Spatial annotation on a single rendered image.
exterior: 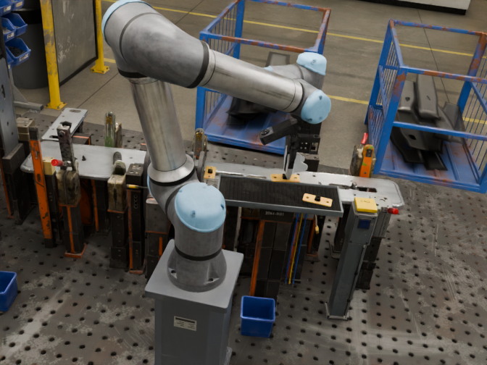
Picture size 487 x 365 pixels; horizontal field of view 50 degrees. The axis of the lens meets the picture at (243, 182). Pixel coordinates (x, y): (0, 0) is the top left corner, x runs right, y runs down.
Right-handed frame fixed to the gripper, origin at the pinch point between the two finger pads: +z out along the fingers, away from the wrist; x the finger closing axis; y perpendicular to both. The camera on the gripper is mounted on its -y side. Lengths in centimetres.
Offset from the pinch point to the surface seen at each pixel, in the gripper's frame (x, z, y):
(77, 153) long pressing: 46, 23, -69
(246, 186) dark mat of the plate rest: 3.2, 7.2, -10.7
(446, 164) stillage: 194, 107, 166
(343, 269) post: -6.2, 31.1, 22.2
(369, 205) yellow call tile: -4.6, 7.2, 25.6
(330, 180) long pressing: 33.6, 23.2, 25.3
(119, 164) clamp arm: 22, 13, -51
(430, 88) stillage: 236, 64, 156
